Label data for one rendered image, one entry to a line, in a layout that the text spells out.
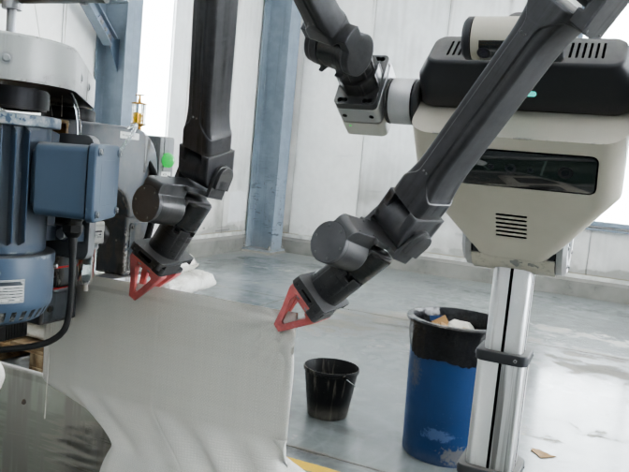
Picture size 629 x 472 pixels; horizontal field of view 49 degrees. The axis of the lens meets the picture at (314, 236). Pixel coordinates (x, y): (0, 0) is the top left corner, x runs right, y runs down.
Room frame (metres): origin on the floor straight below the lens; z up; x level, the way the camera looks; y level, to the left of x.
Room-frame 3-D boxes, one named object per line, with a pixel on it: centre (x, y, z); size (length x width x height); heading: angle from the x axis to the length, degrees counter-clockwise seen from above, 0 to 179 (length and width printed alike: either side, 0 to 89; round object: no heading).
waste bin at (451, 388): (3.22, -0.71, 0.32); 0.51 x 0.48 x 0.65; 156
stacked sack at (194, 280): (4.56, 0.95, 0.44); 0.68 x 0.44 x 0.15; 156
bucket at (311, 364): (3.57, -0.15, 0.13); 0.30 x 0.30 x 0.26
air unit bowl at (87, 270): (1.12, 0.37, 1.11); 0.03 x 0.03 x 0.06
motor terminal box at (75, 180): (0.85, 0.29, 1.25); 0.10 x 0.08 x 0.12; 1
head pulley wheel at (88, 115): (1.23, 0.45, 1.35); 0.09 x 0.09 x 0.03
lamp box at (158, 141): (1.38, 0.33, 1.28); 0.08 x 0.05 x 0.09; 66
